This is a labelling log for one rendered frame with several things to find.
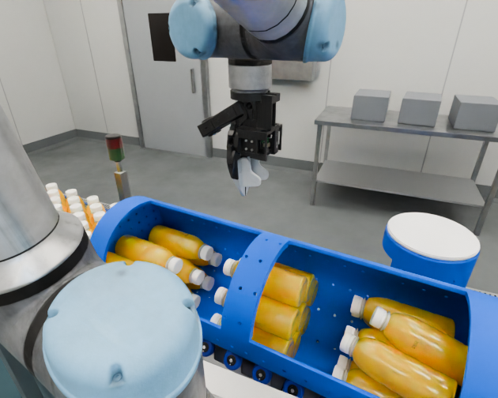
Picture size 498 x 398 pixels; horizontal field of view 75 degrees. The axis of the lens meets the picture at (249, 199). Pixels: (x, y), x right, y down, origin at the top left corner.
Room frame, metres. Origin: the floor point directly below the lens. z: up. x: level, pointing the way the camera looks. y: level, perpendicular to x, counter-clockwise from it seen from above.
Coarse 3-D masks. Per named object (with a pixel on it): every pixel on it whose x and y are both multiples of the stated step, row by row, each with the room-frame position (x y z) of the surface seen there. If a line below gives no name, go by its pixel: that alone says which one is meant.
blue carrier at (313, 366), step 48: (96, 240) 0.66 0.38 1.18; (240, 240) 0.75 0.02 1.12; (288, 240) 0.59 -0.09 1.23; (240, 288) 0.49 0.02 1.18; (336, 288) 0.62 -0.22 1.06; (384, 288) 0.57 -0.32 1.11; (432, 288) 0.51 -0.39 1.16; (240, 336) 0.43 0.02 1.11; (336, 336) 0.54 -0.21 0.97; (480, 336) 0.34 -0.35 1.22; (336, 384) 0.34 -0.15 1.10; (480, 384) 0.29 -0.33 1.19
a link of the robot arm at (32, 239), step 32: (0, 128) 0.24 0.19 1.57; (0, 160) 0.23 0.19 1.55; (0, 192) 0.22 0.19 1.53; (32, 192) 0.25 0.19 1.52; (0, 224) 0.22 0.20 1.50; (32, 224) 0.24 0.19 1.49; (64, 224) 0.27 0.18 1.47; (0, 256) 0.21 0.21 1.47; (32, 256) 0.22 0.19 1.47; (64, 256) 0.24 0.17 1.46; (96, 256) 0.28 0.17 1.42; (0, 288) 0.20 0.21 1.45; (32, 288) 0.21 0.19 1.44; (0, 320) 0.20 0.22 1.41; (32, 320) 0.20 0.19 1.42
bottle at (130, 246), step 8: (120, 240) 0.71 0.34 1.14; (128, 240) 0.70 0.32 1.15; (136, 240) 0.70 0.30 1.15; (144, 240) 0.71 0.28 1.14; (120, 248) 0.69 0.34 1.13; (128, 248) 0.68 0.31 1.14; (136, 248) 0.68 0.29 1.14; (144, 248) 0.67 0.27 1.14; (152, 248) 0.67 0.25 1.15; (160, 248) 0.67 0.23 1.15; (128, 256) 0.67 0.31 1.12; (136, 256) 0.66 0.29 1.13; (144, 256) 0.65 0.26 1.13; (152, 256) 0.65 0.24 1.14; (160, 256) 0.65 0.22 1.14; (168, 256) 0.65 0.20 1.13; (160, 264) 0.63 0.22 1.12
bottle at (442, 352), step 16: (384, 320) 0.43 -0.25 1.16; (400, 320) 0.42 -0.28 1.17; (416, 320) 0.42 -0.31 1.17; (400, 336) 0.40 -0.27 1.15; (416, 336) 0.39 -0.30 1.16; (432, 336) 0.39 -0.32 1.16; (448, 336) 0.39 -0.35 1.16; (416, 352) 0.38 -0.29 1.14; (432, 352) 0.37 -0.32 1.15; (448, 352) 0.36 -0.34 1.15; (464, 352) 0.36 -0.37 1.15; (448, 368) 0.35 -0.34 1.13; (464, 368) 0.34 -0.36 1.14
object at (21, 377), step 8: (0, 344) 0.60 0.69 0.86; (0, 352) 0.61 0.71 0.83; (8, 352) 0.61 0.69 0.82; (8, 360) 0.60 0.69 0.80; (16, 360) 0.62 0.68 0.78; (8, 368) 0.61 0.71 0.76; (16, 368) 0.61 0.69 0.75; (24, 368) 0.62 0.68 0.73; (16, 376) 0.60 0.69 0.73; (24, 376) 0.62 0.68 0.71; (32, 376) 0.63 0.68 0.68; (16, 384) 0.61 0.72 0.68; (24, 384) 0.61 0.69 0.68; (32, 384) 0.63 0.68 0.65; (24, 392) 0.60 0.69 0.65; (32, 392) 0.62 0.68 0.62; (40, 392) 0.63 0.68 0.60
